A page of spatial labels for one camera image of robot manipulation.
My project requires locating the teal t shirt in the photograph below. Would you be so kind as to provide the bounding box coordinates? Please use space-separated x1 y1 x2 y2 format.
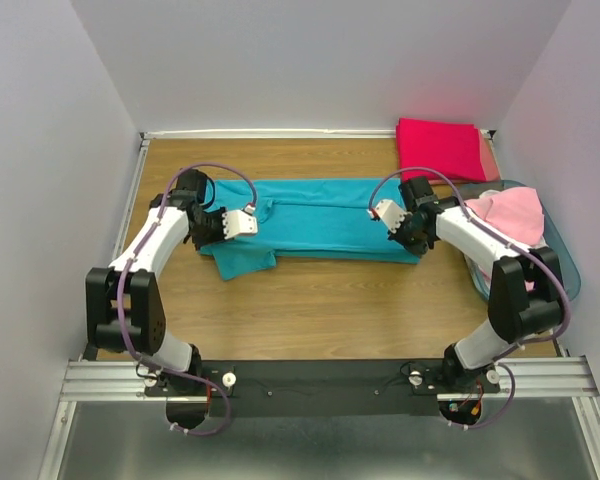
200 178 419 281

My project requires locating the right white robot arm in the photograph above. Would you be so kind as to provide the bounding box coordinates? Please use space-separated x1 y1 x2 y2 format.
370 176 571 392

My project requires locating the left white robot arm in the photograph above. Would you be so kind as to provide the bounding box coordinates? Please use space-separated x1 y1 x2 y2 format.
85 170 226 395

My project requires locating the folded magenta t shirt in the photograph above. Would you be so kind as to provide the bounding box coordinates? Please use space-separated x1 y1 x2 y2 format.
395 118 487 182

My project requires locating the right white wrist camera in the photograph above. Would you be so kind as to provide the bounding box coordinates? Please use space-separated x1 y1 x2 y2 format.
370 199 411 233

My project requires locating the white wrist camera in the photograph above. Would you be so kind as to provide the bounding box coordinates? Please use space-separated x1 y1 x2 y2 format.
221 209 259 240
370 199 411 233

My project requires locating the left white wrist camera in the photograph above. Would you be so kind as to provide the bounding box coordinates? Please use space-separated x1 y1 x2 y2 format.
221 209 259 240

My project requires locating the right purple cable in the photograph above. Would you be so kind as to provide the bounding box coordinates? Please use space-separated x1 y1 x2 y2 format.
367 168 574 432

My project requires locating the purple cable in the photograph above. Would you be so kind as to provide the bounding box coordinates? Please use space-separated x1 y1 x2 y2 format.
367 168 574 432
117 162 258 438

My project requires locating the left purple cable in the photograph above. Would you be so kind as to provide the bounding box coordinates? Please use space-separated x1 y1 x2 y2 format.
117 162 258 438

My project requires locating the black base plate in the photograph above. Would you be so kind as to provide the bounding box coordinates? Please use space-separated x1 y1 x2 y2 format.
144 358 500 428

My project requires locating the aluminium rail frame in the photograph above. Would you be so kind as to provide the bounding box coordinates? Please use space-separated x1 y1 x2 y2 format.
34 127 600 480

